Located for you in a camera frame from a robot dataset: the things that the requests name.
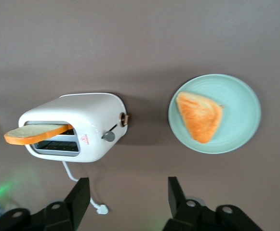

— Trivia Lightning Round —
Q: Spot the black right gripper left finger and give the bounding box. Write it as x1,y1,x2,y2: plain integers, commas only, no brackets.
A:
0,177,91,231

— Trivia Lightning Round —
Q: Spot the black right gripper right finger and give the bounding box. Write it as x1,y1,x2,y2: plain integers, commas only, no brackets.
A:
162,176,264,231

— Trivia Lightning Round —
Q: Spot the white two-slot toaster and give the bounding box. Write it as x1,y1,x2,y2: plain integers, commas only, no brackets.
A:
18,92,131,163

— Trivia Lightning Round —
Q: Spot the bread slice with orange crust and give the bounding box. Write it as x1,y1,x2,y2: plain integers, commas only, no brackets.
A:
3,123,74,146

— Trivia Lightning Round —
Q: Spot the triangular orange toast piece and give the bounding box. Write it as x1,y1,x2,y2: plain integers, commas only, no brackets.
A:
175,91,226,144

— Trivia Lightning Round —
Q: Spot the pale green round plate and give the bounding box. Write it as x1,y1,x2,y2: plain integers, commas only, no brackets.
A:
167,73,262,155

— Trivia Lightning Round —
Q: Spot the brown table mat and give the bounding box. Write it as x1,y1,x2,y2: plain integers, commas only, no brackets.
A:
0,0,280,231

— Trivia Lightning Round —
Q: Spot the white toaster power cable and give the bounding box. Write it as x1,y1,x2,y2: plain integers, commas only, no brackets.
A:
62,160,109,215

